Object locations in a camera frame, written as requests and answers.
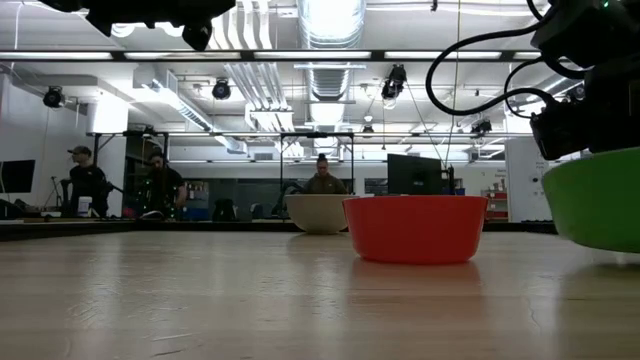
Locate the green plastic bowl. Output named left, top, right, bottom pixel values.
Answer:
left=541, top=146, right=640, bottom=254

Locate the red plastic bowl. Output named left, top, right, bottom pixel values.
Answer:
left=342, top=195, right=489, bottom=266

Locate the cream plastic bowl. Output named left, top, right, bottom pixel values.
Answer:
left=284, top=193, right=352, bottom=235

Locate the red shelf unit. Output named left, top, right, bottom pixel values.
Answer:
left=480, top=188, right=509, bottom=222

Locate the white pillar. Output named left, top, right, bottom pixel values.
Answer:
left=504, top=136, right=553, bottom=224

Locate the person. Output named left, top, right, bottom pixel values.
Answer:
left=59, top=145, right=112, bottom=218
left=136, top=149, right=188, bottom=221
left=300, top=152, right=349, bottom=196

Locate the black backpack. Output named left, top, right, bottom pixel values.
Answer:
left=212, top=198, right=237, bottom=222

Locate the black computer monitor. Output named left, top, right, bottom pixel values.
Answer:
left=386, top=153, right=444, bottom=197
left=0, top=159, right=37, bottom=195

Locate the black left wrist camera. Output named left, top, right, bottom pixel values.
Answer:
left=180, top=21, right=214, bottom=52

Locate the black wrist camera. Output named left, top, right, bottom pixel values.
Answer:
left=180, top=21, right=214, bottom=52
left=529, top=96, right=594, bottom=162

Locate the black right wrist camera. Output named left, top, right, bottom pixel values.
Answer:
left=529, top=96, right=594, bottom=162

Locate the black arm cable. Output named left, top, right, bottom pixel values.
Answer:
left=503, top=54, right=591, bottom=120
left=425, top=3, right=555, bottom=118

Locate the black background rig frame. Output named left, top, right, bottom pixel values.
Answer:
left=85, top=129, right=357, bottom=221

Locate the silver ceiling duct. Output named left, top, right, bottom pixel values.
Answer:
left=297, top=0, right=367, bottom=102

